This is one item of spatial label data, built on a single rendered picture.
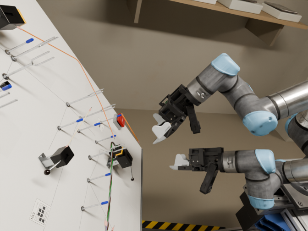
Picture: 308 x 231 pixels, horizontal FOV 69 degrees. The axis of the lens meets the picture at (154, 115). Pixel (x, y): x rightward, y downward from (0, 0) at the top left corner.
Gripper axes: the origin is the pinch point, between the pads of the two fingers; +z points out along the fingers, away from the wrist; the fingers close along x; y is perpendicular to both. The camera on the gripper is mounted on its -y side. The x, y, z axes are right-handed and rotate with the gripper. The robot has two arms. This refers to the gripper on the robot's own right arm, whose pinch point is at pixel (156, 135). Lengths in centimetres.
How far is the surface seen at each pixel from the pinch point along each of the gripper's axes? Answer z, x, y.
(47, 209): 16.1, 31.9, 19.7
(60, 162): 7.2, 25.7, 23.9
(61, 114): 11.2, 5.8, 30.2
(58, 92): 8.9, 0.0, 35.0
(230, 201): 57, -83, -145
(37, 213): 15.2, 34.4, 21.5
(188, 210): 80, -65, -107
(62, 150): 6.3, 23.0, 25.1
